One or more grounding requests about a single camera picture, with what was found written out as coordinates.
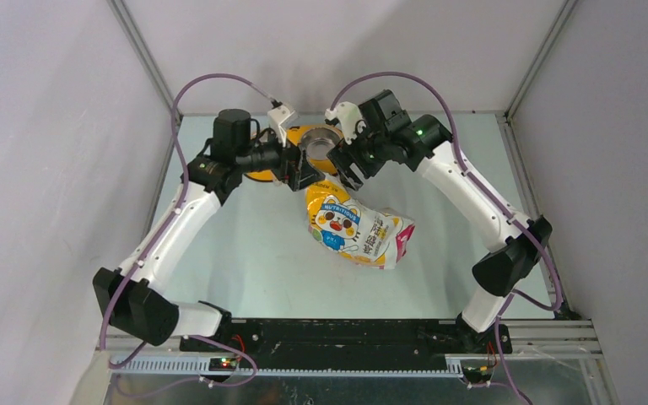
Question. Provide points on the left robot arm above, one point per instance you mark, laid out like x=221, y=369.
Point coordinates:
x=131, y=296

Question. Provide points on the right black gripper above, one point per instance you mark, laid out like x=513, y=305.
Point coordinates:
x=342, y=159

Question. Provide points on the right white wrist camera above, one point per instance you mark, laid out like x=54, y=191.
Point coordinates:
x=348, y=116

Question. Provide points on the yellow double pet bowl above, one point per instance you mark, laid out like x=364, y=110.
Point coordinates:
x=315, y=151

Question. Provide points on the pet food bag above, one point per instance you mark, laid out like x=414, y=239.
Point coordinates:
x=363, y=235

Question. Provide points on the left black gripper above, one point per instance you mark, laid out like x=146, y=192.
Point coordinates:
x=299, y=176

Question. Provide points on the aluminium frame rail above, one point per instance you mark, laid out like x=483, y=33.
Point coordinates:
x=554, y=340

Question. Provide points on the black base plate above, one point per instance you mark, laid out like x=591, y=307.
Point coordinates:
x=398, y=345

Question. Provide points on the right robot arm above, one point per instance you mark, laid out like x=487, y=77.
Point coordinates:
x=515, y=241

